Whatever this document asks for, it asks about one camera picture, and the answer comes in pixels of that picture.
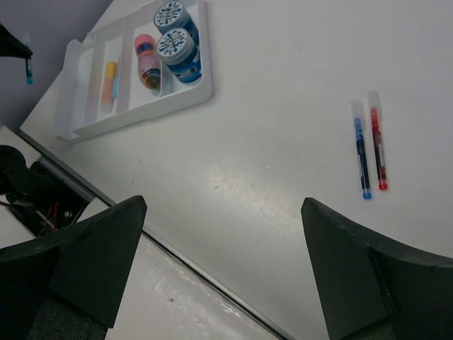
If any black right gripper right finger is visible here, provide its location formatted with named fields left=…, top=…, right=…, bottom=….
left=301, top=198, right=452, bottom=339

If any red gel pen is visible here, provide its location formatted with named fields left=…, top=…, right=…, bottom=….
left=367, top=91, right=388, bottom=191

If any yellow pink highlighter pen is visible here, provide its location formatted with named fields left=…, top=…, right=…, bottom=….
left=100, top=61, right=117, bottom=113

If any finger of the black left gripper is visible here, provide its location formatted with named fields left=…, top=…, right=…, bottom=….
left=0, top=24, right=33, bottom=59

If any blue round splash-lid container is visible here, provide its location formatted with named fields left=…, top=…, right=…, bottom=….
left=157, top=28, right=202, bottom=84

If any blue round container in tray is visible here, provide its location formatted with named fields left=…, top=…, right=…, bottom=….
left=154, top=1, right=198, bottom=38

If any pink sticky notes tube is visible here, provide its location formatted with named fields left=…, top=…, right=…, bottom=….
left=134, top=34, right=161, bottom=91

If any white divided plastic tray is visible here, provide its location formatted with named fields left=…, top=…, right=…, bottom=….
left=52, top=1, right=213, bottom=143

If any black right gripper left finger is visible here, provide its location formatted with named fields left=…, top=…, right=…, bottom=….
left=1, top=195, right=147, bottom=339

